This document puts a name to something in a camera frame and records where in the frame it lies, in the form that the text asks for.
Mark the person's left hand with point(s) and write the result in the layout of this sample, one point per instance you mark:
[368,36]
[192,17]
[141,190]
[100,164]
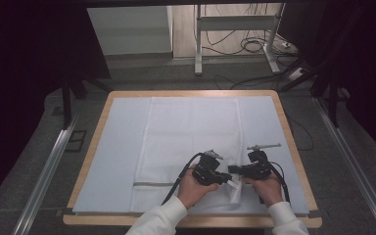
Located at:
[191,189]

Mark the wooden table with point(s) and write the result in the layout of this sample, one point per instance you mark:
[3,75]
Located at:
[88,163]

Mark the white cabinet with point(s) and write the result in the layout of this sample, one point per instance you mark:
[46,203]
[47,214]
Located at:
[130,31]

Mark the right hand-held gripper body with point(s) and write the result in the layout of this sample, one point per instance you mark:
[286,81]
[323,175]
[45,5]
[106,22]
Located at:
[259,168]

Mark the dark curtain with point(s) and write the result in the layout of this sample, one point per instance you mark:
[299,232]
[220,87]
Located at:
[365,65]
[23,81]

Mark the white metal desk frame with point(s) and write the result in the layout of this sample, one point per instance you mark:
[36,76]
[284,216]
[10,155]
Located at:
[235,23]

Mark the white cloth towel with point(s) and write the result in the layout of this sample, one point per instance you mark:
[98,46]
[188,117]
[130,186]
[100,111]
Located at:
[189,130]

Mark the person's right hand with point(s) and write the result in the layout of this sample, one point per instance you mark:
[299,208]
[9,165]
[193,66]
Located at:
[269,191]

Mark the white power strip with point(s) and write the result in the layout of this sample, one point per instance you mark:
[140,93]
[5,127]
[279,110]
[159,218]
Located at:
[296,73]

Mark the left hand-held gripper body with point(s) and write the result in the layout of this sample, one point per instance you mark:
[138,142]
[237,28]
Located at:
[205,171]

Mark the black tape corner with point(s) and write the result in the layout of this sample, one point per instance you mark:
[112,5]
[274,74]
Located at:
[66,211]
[314,214]

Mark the black floor outlet frame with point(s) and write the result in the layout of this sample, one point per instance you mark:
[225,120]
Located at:
[76,141]

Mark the aluminium floor rail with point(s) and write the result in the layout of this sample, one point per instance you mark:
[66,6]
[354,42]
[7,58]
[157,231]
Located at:
[45,176]
[352,163]

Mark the white table mat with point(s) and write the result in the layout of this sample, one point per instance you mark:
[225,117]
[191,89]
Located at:
[120,147]

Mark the black metal stand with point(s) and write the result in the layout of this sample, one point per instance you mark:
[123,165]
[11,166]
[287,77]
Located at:
[67,104]
[332,101]

